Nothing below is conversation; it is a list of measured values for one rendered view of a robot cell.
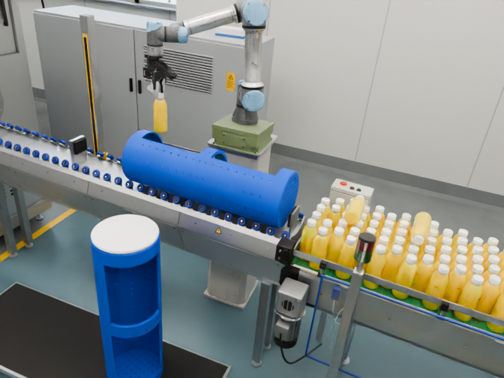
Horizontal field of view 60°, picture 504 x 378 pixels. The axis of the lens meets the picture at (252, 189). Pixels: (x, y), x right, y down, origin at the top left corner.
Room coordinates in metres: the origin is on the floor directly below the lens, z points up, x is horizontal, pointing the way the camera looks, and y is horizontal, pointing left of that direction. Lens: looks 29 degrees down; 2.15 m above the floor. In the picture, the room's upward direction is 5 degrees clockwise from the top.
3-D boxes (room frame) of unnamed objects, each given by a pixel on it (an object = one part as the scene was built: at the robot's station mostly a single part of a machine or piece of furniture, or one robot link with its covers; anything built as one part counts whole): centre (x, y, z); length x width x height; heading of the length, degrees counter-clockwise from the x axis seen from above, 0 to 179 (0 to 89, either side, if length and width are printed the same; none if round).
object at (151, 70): (2.16, 0.53, 1.57); 0.09 x 0.08 x 0.12; 68
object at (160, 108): (2.15, 0.51, 1.33); 0.07 x 0.07 x 0.19
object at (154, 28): (2.15, 0.53, 1.73); 0.09 x 0.08 x 0.11; 103
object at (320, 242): (1.58, -0.32, 0.99); 0.07 x 0.07 x 0.19
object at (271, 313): (1.88, -0.18, 0.31); 0.06 x 0.06 x 0.63; 68
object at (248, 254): (2.19, 0.76, 0.79); 2.17 x 0.29 x 0.34; 68
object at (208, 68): (4.04, 1.03, 0.72); 2.15 x 0.54 x 1.45; 71
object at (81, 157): (2.29, 1.02, 1.00); 0.10 x 0.04 x 0.15; 158
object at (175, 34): (2.19, 0.43, 1.73); 0.11 x 0.11 x 0.08; 13
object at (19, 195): (2.62, 1.64, 0.31); 0.06 x 0.06 x 0.63; 68
